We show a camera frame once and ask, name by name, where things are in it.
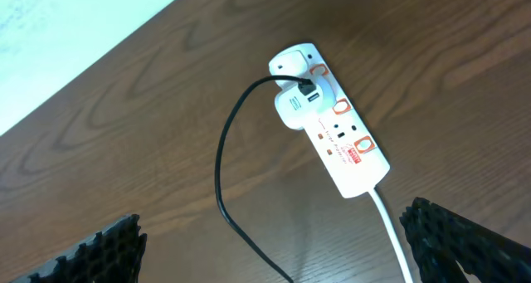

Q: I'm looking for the white power strip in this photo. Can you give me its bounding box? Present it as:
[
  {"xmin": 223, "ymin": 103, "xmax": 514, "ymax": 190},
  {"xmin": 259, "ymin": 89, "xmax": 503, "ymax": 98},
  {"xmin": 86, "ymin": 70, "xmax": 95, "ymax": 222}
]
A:
[{"xmin": 269, "ymin": 43, "xmax": 390, "ymax": 201}]

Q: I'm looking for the black charger cable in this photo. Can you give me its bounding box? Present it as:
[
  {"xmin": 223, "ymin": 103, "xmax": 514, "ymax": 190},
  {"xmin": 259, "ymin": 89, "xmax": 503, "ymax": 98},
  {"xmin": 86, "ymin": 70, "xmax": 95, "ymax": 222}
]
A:
[{"xmin": 213, "ymin": 75, "xmax": 316, "ymax": 283}]

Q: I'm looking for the white charger plug adapter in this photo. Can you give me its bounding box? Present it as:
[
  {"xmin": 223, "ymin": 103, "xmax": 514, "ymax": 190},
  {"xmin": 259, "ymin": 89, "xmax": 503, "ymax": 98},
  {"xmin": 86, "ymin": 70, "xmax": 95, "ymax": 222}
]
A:
[{"xmin": 275, "ymin": 76, "xmax": 336, "ymax": 130}]

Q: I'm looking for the white power strip cord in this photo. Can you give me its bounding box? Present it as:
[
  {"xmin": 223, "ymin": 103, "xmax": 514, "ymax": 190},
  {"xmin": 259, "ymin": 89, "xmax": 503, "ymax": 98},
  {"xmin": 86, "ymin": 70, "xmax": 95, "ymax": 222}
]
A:
[{"xmin": 368, "ymin": 187, "xmax": 416, "ymax": 283}]

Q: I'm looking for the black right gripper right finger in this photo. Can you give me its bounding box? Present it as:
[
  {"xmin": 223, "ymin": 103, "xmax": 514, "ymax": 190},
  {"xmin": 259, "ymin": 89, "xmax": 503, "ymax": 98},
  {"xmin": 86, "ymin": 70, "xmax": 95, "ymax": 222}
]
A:
[{"xmin": 399, "ymin": 198, "xmax": 530, "ymax": 283}]

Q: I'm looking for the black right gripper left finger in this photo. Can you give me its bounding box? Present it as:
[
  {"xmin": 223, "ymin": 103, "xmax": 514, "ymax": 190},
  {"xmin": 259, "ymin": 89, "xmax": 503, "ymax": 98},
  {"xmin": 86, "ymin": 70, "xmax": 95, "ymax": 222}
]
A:
[{"xmin": 15, "ymin": 214, "xmax": 147, "ymax": 283}]

